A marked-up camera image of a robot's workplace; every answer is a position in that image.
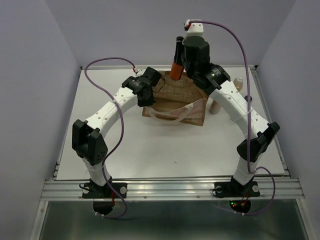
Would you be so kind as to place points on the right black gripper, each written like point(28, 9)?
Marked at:
point(180, 46)

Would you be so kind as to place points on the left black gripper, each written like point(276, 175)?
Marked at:
point(149, 102)

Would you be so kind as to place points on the brown burlap canvas bag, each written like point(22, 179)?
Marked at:
point(177, 101)

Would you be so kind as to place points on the amber liquid clear bottle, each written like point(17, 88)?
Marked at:
point(238, 83)

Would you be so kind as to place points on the clear pump bottle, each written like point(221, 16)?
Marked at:
point(215, 108)

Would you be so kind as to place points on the white bottle black cap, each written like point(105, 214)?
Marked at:
point(248, 98)

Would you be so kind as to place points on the orange bottle dark cap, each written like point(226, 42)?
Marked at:
point(176, 71)

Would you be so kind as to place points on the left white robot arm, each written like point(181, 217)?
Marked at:
point(88, 135)

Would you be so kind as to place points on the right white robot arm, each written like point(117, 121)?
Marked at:
point(258, 132)

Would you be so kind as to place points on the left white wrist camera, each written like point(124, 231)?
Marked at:
point(139, 71)

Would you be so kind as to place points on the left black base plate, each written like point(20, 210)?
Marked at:
point(90, 190)

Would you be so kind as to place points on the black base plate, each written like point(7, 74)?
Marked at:
point(90, 190)
point(230, 189)

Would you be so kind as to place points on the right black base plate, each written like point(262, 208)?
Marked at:
point(230, 189)

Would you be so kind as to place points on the aluminium frame rail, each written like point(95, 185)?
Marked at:
point(170, 171)

